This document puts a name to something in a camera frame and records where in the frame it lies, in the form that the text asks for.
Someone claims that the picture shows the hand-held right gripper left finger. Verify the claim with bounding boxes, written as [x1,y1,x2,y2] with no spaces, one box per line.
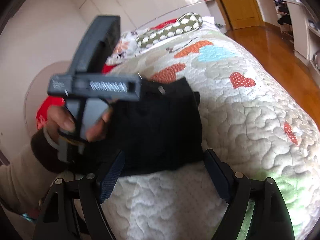
[32,150,125,240]

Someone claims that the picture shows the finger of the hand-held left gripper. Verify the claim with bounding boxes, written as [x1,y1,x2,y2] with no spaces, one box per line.
[139,79,170,99]

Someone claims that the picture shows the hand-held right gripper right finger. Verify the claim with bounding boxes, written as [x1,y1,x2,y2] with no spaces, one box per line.
[204,149,295,240]

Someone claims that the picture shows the black pants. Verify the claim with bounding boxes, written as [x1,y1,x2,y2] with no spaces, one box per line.
[67,77,204,177]

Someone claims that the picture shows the person's left forearm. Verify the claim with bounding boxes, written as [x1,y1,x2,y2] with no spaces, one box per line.
[0,130,67,215]

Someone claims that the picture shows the person's left hand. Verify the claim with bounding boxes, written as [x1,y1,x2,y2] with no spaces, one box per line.
[46,100,114,143]

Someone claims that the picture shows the floral print pillow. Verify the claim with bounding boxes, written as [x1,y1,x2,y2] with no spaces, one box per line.
[106,30,140,64]

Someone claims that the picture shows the green bolster with white print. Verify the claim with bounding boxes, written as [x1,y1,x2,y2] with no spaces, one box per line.
[136,12,203,48]

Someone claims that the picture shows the quilted heart pattern bedspread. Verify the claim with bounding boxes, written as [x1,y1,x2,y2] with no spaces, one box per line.
[100,29,320,240]

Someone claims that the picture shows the red printed pillow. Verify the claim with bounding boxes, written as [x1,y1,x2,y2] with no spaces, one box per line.
[150,19,178,30]
[36,96,66,130]

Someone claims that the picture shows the white pillow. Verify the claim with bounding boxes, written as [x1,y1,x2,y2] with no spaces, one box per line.
[200,16,224,32]

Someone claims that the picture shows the wooden door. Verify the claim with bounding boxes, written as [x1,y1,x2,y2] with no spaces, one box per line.
[209,0,263,30]

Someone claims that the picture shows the cluttered shoe rack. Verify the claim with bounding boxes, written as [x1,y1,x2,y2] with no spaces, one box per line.
[264,0,295,39]

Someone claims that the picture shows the white open shelf cabinet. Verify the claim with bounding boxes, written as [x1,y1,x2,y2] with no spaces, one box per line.
[285,0,320,75]

